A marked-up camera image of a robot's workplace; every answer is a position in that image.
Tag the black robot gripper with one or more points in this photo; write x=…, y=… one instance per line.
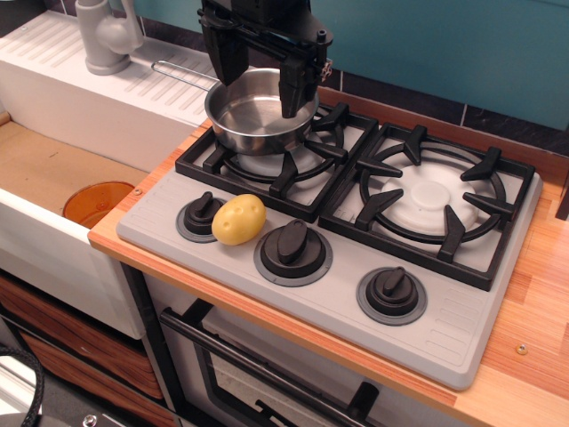
x=286, y=31

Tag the yellow toy potato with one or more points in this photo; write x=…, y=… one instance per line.
x=239, y=220

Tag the black left stove knob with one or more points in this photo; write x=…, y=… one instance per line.
x=194, y=220

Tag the black stove knob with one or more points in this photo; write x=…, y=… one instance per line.
x=293, y=255
x=194, y=220
x=392, y=296

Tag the black middle stove knob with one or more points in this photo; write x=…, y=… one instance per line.
x=293, y=255

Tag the black right stove knob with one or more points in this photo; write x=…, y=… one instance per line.
x=392, y=296

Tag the grey toy stove top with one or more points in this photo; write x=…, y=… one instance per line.
x=445, y=344

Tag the stainless steel saucepan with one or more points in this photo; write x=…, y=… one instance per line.
x=247, y=115

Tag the black left burner grate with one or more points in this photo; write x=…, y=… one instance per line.
x=336, y=134

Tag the black burner grate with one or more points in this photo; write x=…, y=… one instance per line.
x=505, y=192
x=336, y=134

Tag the grey toy faucet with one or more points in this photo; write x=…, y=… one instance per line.
x=108, y=40

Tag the white toy sink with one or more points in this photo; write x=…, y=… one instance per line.
x=63, y=129

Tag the black right burner grate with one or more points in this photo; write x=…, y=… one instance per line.
x=505, y=192

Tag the upper wooden drawer front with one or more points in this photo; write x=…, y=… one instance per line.
x=119, y=354

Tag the wooden drawer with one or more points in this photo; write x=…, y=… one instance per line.
x=120, y=399
x=119, y=354

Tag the lower wooden drawer front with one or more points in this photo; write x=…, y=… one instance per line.
x=120, y=399

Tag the oven door with black handle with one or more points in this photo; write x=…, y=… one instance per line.
x=189, y=325

